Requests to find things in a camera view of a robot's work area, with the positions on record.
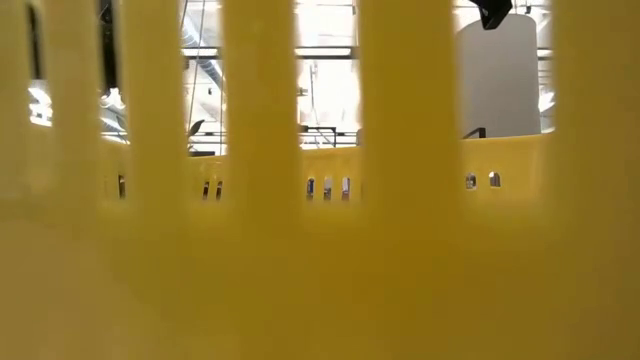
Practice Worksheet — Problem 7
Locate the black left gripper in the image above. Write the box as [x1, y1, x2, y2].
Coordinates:
[98, 0, 120, 92]

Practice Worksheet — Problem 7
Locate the yellow slotted plastic basket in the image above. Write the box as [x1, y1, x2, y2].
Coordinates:
[0, 0, 640, 360]

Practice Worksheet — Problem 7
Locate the black overhead crossbar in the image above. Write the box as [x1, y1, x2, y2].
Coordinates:
[182, 46, 359, 59]

